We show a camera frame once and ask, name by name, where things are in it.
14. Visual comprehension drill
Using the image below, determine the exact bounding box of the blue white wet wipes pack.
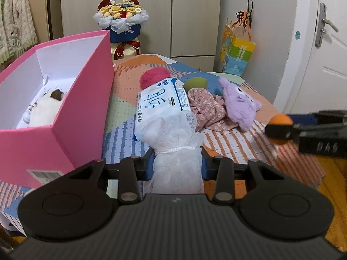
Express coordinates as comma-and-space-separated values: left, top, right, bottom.
133, 77, 192, 141

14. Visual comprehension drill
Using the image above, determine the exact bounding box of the green ball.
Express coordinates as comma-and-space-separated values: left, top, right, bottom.
183, 77, 209, 91

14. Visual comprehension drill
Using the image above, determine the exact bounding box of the purple plush toy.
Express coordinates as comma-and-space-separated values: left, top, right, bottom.
218, 76, 263, 133

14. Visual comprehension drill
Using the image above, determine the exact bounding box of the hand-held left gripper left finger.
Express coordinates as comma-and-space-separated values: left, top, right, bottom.
69, 148, 155, 205

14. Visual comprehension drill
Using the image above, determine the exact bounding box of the white plush toy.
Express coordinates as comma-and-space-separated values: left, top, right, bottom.
16, 85, 68, 129

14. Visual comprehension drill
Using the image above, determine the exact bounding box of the beige wardrobe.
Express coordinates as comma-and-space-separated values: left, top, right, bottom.
61, 0, 221, 72

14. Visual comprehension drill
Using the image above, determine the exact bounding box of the orange ribbon bundle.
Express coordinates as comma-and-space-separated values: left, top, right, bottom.
235, 10, 251, 30

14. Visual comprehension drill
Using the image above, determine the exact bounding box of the white mesh bath sponge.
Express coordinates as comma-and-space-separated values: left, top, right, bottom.
141, 111, 205, 195

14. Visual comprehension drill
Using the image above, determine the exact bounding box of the white door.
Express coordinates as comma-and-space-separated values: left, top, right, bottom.
274, 0, 347, 114

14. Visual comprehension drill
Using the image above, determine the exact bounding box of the pink floral cloth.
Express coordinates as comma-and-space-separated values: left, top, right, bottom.
187, 88, 239, 133

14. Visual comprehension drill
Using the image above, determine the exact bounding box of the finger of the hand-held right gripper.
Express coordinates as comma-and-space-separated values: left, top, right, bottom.
264, 124, 301, 141
291, 114, 316, 125

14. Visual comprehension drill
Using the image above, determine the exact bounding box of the orange ball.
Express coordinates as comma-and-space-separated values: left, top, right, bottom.
264, 114, 295, 145

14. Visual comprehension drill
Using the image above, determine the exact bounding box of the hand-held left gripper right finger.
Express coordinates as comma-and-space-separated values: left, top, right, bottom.
200, 146, 284, 205

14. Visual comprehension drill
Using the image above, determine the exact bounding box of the pink cardboard box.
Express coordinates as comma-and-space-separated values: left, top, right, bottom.
0, 30, 116, 189

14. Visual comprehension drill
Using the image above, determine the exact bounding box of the pink fluffy ball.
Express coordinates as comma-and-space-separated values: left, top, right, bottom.
139, 68, 171, 90

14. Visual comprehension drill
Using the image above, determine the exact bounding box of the yellow flower bouquet blue wrap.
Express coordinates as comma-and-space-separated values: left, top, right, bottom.
92, 0, 149, 60

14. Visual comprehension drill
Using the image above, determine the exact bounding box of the white fluffy robe green trim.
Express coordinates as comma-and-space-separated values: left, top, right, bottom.
0, 0, 38, 65

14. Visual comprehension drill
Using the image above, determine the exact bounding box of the silver door handle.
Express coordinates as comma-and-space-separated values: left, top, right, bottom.
314, 2, 339, 48

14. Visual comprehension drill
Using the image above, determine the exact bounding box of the colourful paper gift bag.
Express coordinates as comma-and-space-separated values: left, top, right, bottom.
221, 19, 257, 77

